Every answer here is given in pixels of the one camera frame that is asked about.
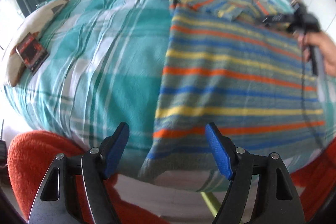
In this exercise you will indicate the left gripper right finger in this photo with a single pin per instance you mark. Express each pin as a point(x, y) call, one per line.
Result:
point(277, 200)

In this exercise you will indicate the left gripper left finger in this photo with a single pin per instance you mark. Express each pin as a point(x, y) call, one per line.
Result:
point(57, 199)

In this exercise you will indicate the striped knit sweater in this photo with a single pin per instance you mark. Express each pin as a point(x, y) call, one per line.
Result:
point(223, 66)

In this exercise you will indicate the person's right hand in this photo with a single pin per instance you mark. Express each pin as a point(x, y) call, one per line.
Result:
point(326, 46)

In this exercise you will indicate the green chair leg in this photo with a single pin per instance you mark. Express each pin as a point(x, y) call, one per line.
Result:
point(212, 202)

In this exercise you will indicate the cream patterned pillow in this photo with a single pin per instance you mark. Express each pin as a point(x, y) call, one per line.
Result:
point(12, 66)

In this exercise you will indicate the teal plaid bedspread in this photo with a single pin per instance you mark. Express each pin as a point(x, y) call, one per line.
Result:
point(105, 66)

